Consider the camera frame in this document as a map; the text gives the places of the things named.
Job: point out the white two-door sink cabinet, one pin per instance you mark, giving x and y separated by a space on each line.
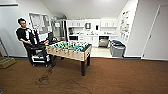
90 40

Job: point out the foosball table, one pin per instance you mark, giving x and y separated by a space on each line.
71 51

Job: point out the black built-in microwave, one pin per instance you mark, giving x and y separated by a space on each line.
73 38

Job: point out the steel paper towel dispenser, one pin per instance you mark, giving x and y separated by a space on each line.
87 26

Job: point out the stainless steel refrigerator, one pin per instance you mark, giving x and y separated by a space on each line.
60 30

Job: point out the grey bin with blue lid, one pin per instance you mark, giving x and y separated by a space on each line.
113 41

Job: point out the person in black shirt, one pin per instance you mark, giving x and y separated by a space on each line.
25 35

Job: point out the white door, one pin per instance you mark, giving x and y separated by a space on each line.
156 33

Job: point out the black wall soap dispenser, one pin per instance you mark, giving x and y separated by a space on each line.
97 27

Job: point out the white wall cabinet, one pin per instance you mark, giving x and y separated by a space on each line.
76 23
108 23

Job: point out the large colourful wall poster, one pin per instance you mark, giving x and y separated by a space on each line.
124 26

